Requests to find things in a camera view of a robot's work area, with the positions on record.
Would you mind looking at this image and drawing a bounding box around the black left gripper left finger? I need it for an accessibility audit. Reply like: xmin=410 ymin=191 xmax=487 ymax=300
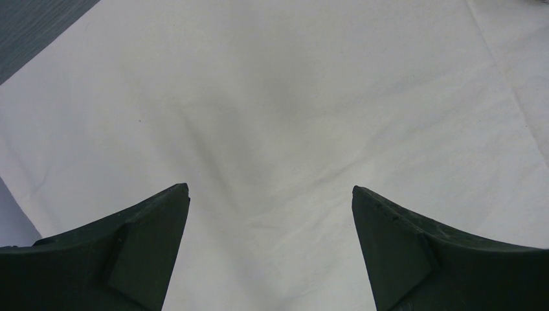
xmin=1 ymin=183 xmax=190 ymax=310

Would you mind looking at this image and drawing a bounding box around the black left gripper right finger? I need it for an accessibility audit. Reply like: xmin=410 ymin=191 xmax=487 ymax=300
xmin=352 ymin=186 xmax=548 ymax=310

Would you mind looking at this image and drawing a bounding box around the cream cloth wrap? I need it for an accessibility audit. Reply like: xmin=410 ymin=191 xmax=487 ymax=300
xmin=1 ymin=1 xmax=548 ymax=310

